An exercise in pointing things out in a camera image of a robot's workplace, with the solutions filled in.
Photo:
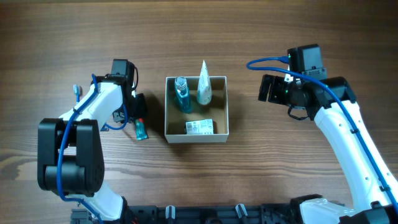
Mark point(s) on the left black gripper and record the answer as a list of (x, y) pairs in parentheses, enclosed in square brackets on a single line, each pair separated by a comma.
[(138, 106)]

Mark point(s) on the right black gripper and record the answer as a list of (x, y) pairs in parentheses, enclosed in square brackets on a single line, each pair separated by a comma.
[(266, 88)]

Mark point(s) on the red green toothpaste tube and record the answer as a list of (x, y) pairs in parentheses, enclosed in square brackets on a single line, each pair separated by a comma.
[(141, 132)]

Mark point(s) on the blue mouthwash bottle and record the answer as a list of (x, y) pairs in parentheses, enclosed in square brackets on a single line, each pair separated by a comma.
[(183, 94)]

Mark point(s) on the blue white toothbrush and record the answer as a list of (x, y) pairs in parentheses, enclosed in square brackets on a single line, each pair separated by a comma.
[(77, 92)]

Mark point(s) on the white lotion tube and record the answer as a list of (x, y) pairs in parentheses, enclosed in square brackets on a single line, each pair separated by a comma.
[(204, 90)]

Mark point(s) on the green white small box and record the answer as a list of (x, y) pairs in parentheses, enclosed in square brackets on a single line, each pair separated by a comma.
[(199, 127)]

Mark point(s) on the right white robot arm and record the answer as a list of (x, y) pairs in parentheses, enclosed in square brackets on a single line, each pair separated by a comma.
[(332, 105)]

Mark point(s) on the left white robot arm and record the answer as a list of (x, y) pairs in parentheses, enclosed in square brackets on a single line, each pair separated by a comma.
[(70, 160)]

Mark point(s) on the open beige cardboard box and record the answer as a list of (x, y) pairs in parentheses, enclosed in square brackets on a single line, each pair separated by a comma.
[(217, 110)]

